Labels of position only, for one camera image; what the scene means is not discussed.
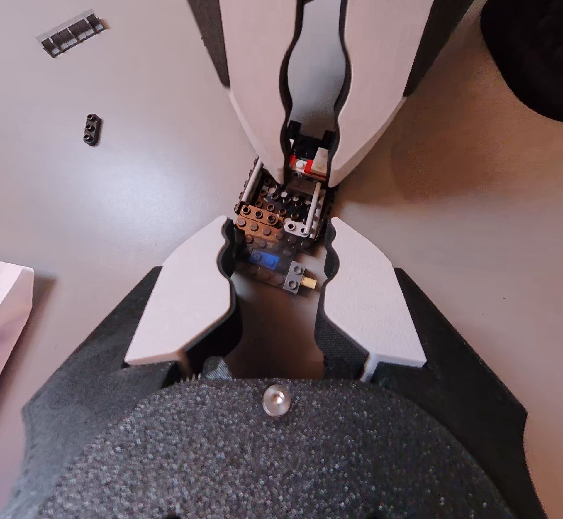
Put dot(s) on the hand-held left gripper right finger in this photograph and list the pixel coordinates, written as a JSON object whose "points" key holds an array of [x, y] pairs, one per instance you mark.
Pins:
{"points": [[374, 308]]}

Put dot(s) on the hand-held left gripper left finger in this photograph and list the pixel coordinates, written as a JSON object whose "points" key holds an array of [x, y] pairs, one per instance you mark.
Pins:
{"points": [[180, 308]]}

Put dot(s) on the black lego grille piece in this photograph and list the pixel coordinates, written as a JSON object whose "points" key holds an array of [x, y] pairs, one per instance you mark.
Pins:
{"points": [[70, 35]]}

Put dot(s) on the black lego car chassis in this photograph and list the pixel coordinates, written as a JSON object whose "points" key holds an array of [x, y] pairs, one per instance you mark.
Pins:
{"points": [[273, 220]]}

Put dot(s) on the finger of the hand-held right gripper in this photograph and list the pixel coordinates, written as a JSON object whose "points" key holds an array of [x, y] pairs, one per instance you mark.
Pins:
{"points": [[387, 44], [255, 44]]}

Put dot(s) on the white printed paper bag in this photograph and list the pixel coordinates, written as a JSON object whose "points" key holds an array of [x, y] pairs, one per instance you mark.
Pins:
{"points": [[13, 312]]}

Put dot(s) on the small black lego piece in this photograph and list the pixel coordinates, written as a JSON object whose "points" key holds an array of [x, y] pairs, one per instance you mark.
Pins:
{"points": [[92, 129]]}

